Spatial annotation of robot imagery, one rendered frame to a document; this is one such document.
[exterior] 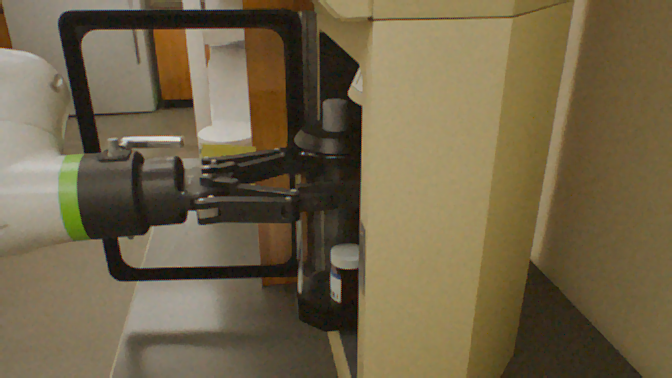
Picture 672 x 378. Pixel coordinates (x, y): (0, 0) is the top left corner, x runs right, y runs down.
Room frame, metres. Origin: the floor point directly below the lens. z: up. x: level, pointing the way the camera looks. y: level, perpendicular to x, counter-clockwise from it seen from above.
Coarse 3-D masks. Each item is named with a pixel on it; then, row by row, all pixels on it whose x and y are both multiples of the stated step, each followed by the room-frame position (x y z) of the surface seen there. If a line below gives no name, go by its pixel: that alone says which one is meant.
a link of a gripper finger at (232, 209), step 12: (204, 204) 0.47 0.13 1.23; (216, 204) 0.48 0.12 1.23; (228, 204) 0.48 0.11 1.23; (240, 204) 0.48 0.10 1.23; (252, 204) 0.47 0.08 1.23; (264, 204) 0.47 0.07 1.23; (276, 204) 0.47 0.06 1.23; (288, 204) 0.47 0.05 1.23; (216, 216) 0.48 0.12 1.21; (228, 216) 0.48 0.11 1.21; (240, 216) 0.47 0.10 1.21; (252, 216) 0.47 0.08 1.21; (264, 216) 0.47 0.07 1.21; (276, 216) 0.47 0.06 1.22
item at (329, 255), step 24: (288, 144) 0.55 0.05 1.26; (312, 168) 0.52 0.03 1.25; (336, 168) 0.51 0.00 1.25; (360, 168) 0.53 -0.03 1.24; (312, 216) 0.52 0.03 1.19; (336, 216) 0.52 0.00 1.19; (360, 216) 0.53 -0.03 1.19; (312, 240) 0.52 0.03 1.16; (336, 240) 0.52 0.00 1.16; (312, 264) 0.52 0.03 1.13; (336, 264) 0.52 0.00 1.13; (312, 288) 0.52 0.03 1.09; (336, 288) 0.52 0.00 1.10
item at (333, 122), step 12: (324, 108) 0.56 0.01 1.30; (336, 108) 0.55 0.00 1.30; (324, 120) 0.56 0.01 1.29; (336, 120) 0.55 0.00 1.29; (348, 120) 0.59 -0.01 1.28; (300, 132) 0.56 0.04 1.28; (312, 132) 0.55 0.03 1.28; (324, 132) 0.55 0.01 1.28; (336, 132) 0.55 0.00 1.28; (348, 132) 0.55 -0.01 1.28; (360, 132) 0.55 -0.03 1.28; (300, 144) 0.54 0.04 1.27; (312, 144) 0.53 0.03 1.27; (324, 144) 0.52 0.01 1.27; (336, 144) 0.52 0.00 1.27; (348, 144) 0.53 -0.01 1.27; (360, 144) 0.53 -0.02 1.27
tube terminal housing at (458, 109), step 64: (384, 0) 0.41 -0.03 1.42; (448, 0) 0.42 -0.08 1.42; (512, 0) 0.42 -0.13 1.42; (384, 64) 0.41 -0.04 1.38; (448, 64) 0.42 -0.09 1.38; (512, 64) 0.44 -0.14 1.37; (384, 128) 0.41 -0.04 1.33; (448, 128) 0.42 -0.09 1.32; (512, 128) 0.46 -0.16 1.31; (384, 192) 0.41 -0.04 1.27; (448, 192) 0.42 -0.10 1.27; (512, 192) 0.48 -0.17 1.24; (384, 256) 0.41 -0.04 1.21; (448, 256) 0.42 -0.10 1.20; (512, 256) 0.51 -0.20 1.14; (384, 320) 0.41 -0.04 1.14; (448, 320) 0.42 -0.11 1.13; (512, 320) 0.55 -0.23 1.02
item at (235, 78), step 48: (96, 48) 0.69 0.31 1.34; (144, 48) 0.70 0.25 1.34; (192, 48) 0.70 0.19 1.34; (240, 48) 0.70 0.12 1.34; (96, 96) 0.69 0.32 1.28; (144, 96) 0.70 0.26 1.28; (192, 96) 0.70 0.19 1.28; (240, 96) 0.70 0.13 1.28; (144, 144) 0.69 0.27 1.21; (192, 144) 0.70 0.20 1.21; (240, 144) 0.70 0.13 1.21; (144, 240) 0.69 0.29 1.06; (192, 240) 0.70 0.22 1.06; (240, 240) 0.70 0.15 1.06; (288, 240) 0.70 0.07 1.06
